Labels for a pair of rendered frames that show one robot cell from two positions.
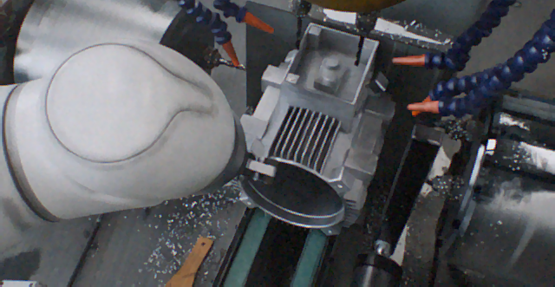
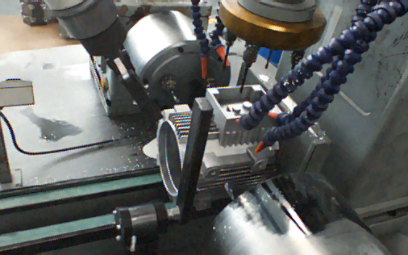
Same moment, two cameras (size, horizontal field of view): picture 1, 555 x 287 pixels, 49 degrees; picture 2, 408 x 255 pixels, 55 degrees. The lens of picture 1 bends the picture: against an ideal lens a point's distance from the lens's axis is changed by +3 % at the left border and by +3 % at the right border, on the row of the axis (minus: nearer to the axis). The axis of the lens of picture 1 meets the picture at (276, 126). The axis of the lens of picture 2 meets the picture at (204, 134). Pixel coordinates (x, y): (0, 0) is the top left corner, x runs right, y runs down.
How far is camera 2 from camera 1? 0.51 m
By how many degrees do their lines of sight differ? 33
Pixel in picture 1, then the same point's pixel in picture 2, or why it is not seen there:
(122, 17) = (176, 28)
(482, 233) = (218, 231)
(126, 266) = (99, 163)
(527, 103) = (319, 184)
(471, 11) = (366, 149)
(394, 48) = not seen: hidden behind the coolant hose
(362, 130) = (234, 155)
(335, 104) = (220, 114)
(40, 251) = (83, 131)
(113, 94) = not seen: outside the picture
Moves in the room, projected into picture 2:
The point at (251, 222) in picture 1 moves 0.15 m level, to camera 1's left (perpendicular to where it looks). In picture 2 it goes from (152, 174) to (119, 136)
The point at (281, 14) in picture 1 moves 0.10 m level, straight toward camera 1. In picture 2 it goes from (251, 76) to (218, 86)
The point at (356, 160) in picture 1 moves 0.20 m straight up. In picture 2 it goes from (208, 157) to (230, 61)
